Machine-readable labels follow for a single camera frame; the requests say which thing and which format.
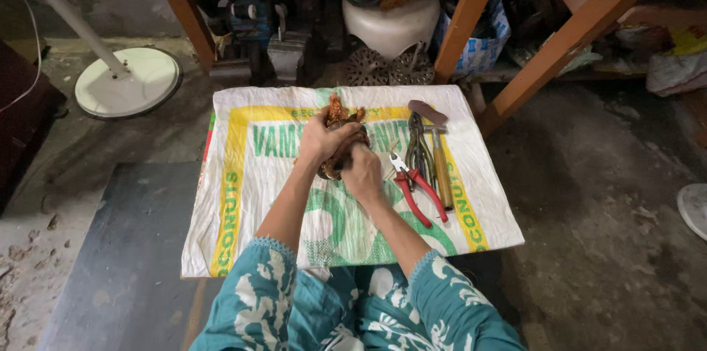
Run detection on person's right hand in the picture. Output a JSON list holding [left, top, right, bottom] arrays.
[[341, 143, 386, 206]]

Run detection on person's left hand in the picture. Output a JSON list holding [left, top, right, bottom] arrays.
[[297, 112, 366, 168]]

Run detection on rusty copper motor winding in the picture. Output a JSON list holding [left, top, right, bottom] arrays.
[[317, 92, 372, 182]]

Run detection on dark metal snips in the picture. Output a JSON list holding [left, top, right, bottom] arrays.
[[404, 112, 438, 187]]

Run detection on perforated metal disc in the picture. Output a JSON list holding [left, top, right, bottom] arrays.
[[345, 47, 391, 87], [389, 51, 436, 87]]

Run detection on white printed woven sack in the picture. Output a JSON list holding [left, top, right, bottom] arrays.
[[181, 85, 525, 279]]

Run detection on grey bench vise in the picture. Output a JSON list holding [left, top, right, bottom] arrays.
[[267, 3, 313, 84]]

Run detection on white plastic stool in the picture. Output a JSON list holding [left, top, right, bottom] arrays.
[[342, 0, 442, 62]]

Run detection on person's teal floral clothing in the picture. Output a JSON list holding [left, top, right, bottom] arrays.
[[189, 236, 527, 351]]

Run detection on blue white woven bag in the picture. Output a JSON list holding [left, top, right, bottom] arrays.
[[435, 0, 512, 79]]

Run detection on dark grey floor board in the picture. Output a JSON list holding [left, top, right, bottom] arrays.
[[38, 161, 222, 351]]

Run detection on dark wooden cabinet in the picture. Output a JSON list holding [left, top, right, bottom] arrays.
[[0, 41, 68, 215]]

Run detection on white plastic bag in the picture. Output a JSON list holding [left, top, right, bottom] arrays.
[[646, 50, 707, 98]]

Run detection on white round plate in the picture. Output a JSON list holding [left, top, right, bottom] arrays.
[[676, 183, 707, 242]]

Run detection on yellow packet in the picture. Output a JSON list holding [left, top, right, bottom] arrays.
[[667, 25, 707, 57]]

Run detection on red handled pliers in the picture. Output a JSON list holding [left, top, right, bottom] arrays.
[[388, 151, 450, 229]]

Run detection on wooden handled hammer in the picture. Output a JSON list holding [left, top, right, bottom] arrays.
[[408, 99, 455, 212]]

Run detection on white pedestal fan stand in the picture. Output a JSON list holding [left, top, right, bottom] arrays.
[[4, 0, 183, 120]]

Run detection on brown wooden table frame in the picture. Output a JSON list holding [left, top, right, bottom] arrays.
[[141, 0, 688, 137]]

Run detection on thin white cable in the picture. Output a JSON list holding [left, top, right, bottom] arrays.
[[0, 0, 43, 115]]

